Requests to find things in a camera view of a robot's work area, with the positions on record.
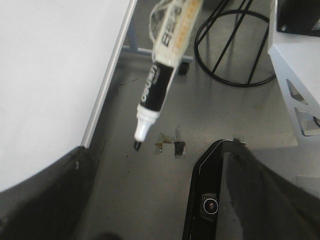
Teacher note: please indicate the black and white whiteboard marker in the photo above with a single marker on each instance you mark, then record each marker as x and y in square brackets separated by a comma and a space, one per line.
[180, 16]

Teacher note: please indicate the black box on base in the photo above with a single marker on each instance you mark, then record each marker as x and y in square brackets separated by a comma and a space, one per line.
[300, 17]

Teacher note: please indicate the white whiteboard with aluminium frame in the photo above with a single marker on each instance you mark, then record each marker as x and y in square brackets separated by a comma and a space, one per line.
[57, 60]

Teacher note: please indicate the black wire stool base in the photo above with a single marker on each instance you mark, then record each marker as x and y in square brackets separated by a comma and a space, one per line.
[231, 43]

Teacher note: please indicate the black caster wheel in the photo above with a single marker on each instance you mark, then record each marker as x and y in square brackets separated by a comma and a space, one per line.
[183, 68]

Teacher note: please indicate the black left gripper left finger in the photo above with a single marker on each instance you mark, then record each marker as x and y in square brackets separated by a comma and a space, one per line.
[49, 205]

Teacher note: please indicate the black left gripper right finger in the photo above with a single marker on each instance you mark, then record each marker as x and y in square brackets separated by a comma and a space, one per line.
[268, 206]

